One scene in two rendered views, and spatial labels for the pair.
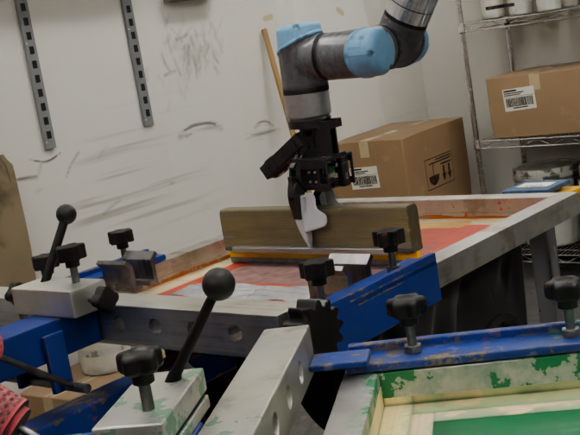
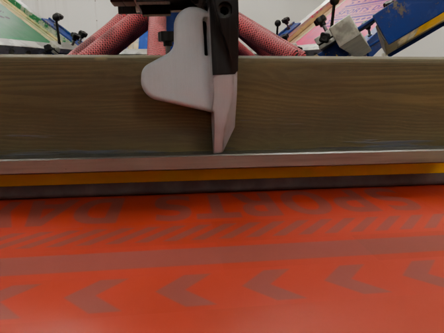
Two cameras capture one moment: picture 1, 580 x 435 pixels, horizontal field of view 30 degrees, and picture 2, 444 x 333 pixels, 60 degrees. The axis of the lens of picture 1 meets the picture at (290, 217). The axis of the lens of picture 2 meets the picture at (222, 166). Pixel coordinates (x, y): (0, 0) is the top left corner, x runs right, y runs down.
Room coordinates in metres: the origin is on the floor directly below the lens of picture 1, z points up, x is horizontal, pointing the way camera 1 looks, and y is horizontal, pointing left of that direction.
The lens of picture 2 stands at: (1.95, -0.25, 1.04)
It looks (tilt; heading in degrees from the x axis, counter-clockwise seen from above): 13 degrees down; 132
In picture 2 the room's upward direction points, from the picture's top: straight up
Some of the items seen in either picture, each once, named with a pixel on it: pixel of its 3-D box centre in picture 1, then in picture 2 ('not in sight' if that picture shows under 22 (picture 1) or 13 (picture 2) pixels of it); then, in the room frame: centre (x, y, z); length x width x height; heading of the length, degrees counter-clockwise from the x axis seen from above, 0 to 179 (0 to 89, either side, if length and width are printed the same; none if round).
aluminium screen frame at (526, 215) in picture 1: (312, 259); not in sight; (1.73, -0.03, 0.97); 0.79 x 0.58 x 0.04; 139
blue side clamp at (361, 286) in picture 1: (362, 307); not in sight; (1.36, -0.08, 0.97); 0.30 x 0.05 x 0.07; 139
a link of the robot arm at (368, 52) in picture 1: (360, 53); not in sight; (1.69, -0.15, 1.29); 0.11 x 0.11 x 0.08; 52
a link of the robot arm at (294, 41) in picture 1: (303, 57); not in sight; (1.74, -0.06, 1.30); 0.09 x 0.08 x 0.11; 52
